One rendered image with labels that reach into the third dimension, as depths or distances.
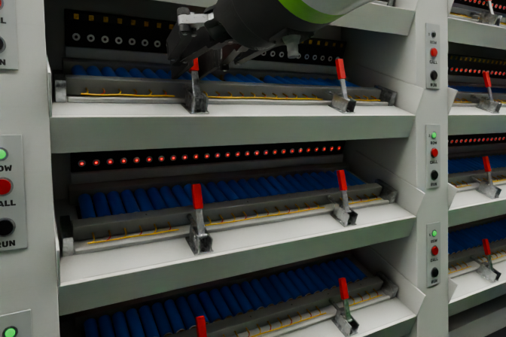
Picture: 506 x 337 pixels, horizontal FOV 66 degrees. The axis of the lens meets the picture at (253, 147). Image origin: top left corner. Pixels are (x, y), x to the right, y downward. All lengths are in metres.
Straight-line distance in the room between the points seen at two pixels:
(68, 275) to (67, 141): 0.16
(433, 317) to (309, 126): 0.48
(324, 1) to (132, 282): 0.40
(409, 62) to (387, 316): 0.48
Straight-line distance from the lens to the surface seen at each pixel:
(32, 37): 0.50
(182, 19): 0.41
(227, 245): 0.58
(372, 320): 0.81
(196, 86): 0.54
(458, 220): 0.94
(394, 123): 0.76
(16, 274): 0.51
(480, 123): 0.97
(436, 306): 0.91
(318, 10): 0.31
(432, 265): 0.87
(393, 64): 0.83
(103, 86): 0.56
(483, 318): 1.14
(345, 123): 0.67
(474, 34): 0.98
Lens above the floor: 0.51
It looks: 3 degrees down
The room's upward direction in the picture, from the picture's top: 1 degrees counter-clockwise
